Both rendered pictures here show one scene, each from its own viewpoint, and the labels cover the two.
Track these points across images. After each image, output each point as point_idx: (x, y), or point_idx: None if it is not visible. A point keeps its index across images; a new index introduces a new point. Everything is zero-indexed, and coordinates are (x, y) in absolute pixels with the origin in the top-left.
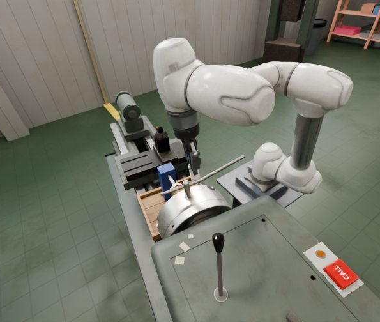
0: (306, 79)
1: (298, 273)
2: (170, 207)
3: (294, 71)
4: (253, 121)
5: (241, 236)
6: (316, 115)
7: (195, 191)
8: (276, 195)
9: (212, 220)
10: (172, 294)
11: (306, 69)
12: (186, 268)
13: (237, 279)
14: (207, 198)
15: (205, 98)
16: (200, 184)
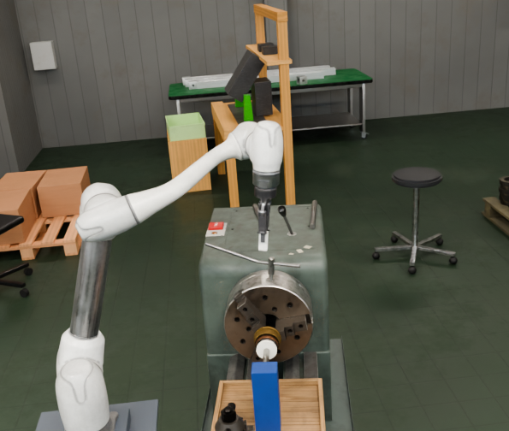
0: (119, 193)
1: (238, 231)
2: (292, 287)
3: (115, 195)
4: None
5: (253, 247)
6: None
7: (261, 281)
8: None
9: (265, 260)
10: (321, 239)
11: (109, 189)
12: (304, 244)
13: (276, 235)
14: (253, 277)
15: None
16: (250, 288)
